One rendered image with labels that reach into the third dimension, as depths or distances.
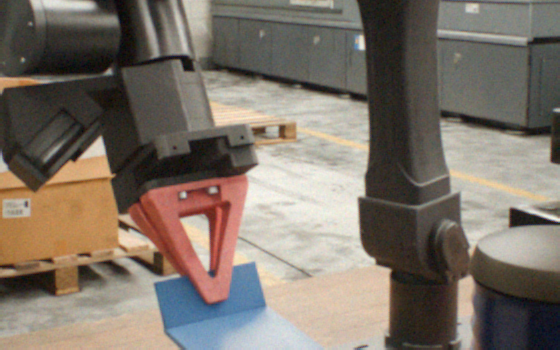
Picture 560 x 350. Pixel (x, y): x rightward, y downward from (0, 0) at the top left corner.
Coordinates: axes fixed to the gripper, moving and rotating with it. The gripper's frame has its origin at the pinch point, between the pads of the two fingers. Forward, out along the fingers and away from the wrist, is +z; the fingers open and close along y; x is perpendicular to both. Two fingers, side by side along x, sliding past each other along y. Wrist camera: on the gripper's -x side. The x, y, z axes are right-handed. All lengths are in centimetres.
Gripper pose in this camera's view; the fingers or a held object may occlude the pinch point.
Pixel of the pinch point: (212, 290)
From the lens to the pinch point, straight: 64.9
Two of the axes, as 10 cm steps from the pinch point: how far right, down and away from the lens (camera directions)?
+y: 4.2, -2.7, -8.7
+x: 8.7, -1.5, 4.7
